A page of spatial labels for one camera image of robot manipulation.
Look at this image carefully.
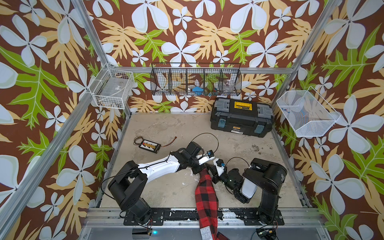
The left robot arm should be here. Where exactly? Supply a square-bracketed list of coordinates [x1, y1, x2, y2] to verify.
[108, 142, 215, 225]

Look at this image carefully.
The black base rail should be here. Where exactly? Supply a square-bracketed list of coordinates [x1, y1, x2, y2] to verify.
[124, 208, 285, 227]

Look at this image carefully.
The black wire basket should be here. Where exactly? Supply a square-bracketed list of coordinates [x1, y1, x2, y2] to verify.
[150, 62, 243, 96]

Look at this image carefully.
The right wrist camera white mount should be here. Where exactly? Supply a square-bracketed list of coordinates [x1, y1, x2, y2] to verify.
[214, 158, 226, 177]

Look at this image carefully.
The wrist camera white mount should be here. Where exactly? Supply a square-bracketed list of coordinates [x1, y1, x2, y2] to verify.
[197, 150, 215, 166]
[214, 158, 226, 177]

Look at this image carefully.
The red plaid sleeve forearm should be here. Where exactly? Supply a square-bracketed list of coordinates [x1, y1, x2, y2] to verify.
[195, 169, 229, 240]

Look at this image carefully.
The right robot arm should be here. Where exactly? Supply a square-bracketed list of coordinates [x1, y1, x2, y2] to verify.
[205, 158, 287, 224]

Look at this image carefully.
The black battery charger box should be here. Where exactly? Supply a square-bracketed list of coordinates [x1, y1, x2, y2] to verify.
[139, 140, 161, 154]

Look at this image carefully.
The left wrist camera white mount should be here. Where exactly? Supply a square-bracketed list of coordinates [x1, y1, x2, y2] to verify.
[197, 150, 215, 166]

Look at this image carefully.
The black toolbox yellow label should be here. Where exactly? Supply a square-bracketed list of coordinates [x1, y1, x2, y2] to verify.
[210, 98, 274, 138]

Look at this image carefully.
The red cable on table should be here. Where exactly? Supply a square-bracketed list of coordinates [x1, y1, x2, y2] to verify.
[161, 136, 178, 148]

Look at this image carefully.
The white wire basket left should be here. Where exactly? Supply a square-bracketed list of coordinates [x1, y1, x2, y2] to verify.
[90, 64, 135, 110]

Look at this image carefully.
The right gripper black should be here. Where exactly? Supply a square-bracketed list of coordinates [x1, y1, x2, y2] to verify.
[207, 164, 237, 193]

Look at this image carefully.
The white mesh basket right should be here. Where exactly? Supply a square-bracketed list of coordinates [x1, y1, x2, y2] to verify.
[277, 87, 341, 138]

